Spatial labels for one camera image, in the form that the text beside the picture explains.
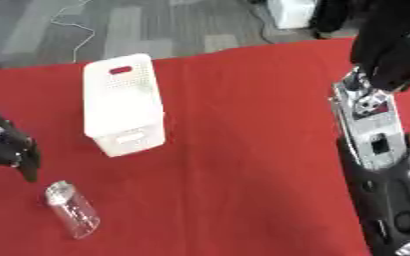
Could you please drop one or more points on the clear plastic bottle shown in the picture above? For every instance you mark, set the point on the clear plastic bottle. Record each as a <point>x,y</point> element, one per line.
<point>71,209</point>

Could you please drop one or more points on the white perforated plastic basket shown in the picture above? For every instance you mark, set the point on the white perforated plastic basket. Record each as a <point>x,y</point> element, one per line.
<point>123,103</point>

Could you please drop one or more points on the silver and black right robot arm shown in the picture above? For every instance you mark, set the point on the silver and black right robot arm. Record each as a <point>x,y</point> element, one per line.
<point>383,160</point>

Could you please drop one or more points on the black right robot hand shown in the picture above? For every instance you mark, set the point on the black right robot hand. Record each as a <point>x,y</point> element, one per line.
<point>389,50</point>

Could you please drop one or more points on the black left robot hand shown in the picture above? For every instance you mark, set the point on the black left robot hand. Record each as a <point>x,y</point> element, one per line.
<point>9,146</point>

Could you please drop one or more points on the black bag on floor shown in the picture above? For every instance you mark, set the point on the black bag on floor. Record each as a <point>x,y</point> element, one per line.
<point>332,15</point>

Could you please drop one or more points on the white box on floor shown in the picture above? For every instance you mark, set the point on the white box on floor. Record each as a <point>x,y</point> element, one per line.
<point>291,12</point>

